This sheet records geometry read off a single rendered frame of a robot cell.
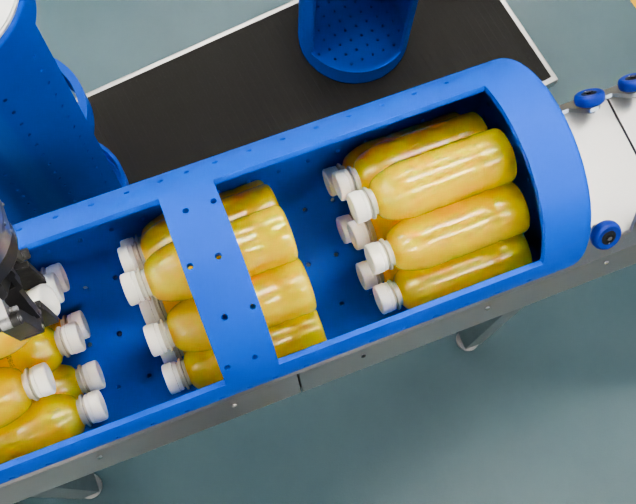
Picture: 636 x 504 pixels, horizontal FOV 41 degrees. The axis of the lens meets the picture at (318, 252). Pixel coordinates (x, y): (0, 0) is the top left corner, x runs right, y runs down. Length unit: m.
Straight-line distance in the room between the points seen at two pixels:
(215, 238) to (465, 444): 1.34
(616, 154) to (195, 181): 0.68
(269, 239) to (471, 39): 1.44
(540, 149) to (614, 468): 1.36
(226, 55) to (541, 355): 1.10
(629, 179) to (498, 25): 1.07
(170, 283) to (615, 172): 0.72
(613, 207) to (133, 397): 0.75
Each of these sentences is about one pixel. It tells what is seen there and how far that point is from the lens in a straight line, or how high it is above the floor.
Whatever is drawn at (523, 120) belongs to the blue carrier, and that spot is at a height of 1.23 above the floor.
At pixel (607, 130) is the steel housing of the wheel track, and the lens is 1.41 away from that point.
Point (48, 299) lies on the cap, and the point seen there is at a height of 1.22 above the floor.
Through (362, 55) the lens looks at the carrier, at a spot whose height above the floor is 0.16.
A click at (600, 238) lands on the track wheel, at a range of 1.29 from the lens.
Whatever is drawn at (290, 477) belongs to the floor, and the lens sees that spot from 2.13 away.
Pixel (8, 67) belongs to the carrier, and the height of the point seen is 0.97.
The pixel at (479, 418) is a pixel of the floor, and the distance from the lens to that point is 2.19.
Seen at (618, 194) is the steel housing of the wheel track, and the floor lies 0.93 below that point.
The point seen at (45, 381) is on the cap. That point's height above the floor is 1.13.
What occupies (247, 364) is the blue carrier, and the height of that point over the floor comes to 1.16.
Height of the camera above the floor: 2.13
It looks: 73 degrees down
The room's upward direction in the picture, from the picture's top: 6 degrees clockwise
